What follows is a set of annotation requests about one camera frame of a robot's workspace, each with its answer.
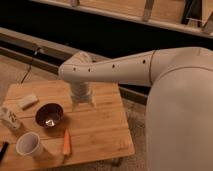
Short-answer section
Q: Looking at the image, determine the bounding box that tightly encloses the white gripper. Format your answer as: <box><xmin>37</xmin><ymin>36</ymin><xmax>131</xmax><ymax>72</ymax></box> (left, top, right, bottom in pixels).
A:
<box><xmin>68</xmin><ymin>51</ymin><xmax>97</xmax><ymax>112</ymax></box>

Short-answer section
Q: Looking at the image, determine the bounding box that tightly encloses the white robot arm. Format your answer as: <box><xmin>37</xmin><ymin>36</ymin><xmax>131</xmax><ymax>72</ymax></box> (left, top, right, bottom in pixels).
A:
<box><xmin>58</xmin><ymin>47</ymin><xmax>213</xmax><ymax>171</ymax></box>

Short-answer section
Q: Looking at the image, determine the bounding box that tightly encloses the white sponge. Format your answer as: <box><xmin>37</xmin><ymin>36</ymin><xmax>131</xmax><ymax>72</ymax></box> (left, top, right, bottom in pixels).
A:
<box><xmin>18</xmin><ymin>94</ymin><xmax>38</xmax><ymax>109</ymax></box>

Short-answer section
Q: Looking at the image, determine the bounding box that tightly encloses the dark brown bowl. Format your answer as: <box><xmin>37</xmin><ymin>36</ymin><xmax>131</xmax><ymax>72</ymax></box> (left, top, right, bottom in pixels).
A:
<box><xmin>35</xmin><ymin>103</ymin><xmax>64</xmax><ymax>128</ymax></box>

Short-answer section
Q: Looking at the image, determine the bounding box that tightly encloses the orange carrot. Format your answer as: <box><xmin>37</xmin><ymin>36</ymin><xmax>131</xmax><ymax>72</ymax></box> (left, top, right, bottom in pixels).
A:
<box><xmin>63</xmin><ymin>129</ymin><xmax>71</xmax><ymax>156</ymax></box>

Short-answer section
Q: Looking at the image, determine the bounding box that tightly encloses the wooden board table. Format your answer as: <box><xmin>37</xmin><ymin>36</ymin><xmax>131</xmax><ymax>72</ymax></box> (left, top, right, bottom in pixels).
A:
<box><xmin>0</xmin><ymin>80</ymin><xmax>135</xmax><ymax>171</ymax></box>

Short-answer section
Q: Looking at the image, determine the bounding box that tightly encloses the white cup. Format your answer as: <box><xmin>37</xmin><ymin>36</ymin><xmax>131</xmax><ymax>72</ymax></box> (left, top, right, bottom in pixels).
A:
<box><xmin>16</xmin><ymin>132</ymin><xmax>44</xmax><ymax>157</ymax></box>

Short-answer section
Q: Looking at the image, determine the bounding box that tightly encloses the grey metal rail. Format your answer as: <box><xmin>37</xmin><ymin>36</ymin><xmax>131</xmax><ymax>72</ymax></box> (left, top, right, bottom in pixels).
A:
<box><xmin>0</xmin><ymin>27</ymin><xmax>80</xmax><ymax>64</ymax></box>

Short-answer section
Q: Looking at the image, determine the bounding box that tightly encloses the wooden shelf frame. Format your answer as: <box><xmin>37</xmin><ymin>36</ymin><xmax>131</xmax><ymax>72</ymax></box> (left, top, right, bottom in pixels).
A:
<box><xmin>31</xmin><ymin>0</ymin><xmax>213</xmax><ymax>39</ymax></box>

